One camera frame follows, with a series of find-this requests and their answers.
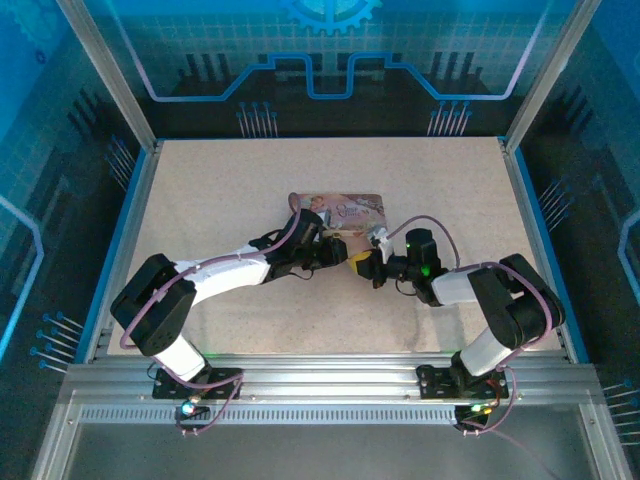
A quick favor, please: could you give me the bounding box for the pink fairy picture tin box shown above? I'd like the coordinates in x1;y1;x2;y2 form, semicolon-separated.
287;191;390;241

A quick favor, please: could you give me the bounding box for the blue table edge trim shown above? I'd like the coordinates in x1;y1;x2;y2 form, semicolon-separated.
73;149;151;362

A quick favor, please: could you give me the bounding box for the aluminium side rail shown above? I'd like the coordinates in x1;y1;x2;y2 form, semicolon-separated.
498;137;576;362
83;139;165;362

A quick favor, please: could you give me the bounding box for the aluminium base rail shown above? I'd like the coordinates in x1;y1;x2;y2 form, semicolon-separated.
62;352;601;426

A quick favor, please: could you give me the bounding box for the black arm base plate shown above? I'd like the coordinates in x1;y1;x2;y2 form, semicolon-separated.
416;363;510;401
151;366;245;401

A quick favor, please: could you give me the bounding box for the aluminium frame post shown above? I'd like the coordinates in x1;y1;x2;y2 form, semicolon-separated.
53;0;162;154
502;0;604;151

